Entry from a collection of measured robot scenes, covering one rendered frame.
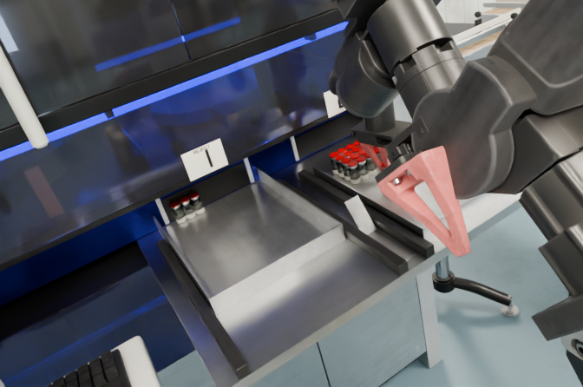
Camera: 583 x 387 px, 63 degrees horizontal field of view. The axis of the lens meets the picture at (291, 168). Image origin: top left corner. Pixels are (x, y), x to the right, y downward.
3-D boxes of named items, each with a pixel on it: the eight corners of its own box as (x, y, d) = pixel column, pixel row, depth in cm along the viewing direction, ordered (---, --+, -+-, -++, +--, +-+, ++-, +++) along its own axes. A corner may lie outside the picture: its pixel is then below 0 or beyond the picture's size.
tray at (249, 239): (158, 229, 104) (152, 216, 103) (261, 179, 113) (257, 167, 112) (215, 315, 76) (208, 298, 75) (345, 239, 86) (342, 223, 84)
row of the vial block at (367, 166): (349, 182, 103) (344, 163, 101) (411, 148, 109) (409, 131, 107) (355, 186, 101) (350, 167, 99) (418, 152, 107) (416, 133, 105)
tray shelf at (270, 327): (140, 247, 103) (136, 240, 102) (389, 124, 128) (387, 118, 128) (225, 403, 64) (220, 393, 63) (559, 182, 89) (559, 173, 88)
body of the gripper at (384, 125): (370, 124, 99) (365, 90, 95) (414, 131, 92) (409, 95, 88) (350, 137, 95) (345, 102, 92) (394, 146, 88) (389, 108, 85)
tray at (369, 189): (315, 180, 107) (312, 167, 106) (403, 135, 116) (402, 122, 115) (424, 245, 79) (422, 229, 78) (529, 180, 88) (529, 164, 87)
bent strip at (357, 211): (350, 228, 88) (343, 201, 86) (362, 220, 89) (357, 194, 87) (402, 263, 77) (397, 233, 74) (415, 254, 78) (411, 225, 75)
